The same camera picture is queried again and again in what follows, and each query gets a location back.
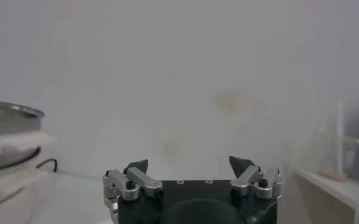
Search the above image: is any black cooker power cord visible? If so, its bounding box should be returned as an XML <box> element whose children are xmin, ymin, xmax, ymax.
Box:
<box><xmin>35</xmin><ymin>158</ymin><xmax>59</xmax><ymax>173</ymax></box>

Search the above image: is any cream electric cooker base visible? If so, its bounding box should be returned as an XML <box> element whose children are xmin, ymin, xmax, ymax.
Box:
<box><xmin>0</xmin><ymin>145</ymin><xmax>60</xmax><ymax>224</ymax></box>

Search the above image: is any glass diffuser with wooden base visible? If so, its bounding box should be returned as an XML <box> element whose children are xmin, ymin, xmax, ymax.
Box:
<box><xmin>318</xmin><ymin>102</ymin><xmax>359</xmax><ymax>183</ymax></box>

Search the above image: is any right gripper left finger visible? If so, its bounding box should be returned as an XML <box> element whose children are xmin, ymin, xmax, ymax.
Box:
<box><xmin>102</xmin><ymin>158</ymin><xmax>164</xmax><ymax>201</ymax></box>

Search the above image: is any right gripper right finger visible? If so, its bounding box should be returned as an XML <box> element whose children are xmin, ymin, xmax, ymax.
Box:
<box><xmin>229</xmin><ymin>155</ymin><xmax>282</xmax><ymax>200</ymax></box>

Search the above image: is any stainless steel steamer pot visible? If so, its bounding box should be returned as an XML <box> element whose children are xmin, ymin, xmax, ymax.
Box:
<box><xmin>0</xmin><ymin>99</ymin><xmax>57</xmax><ymax>173</ymax></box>

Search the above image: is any white side table with diffuser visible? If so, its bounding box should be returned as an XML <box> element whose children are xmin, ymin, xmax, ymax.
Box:
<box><xmin>293</xmin><ymin>166</ymin><xmax>359</xmax><ymax>224</ymax></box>

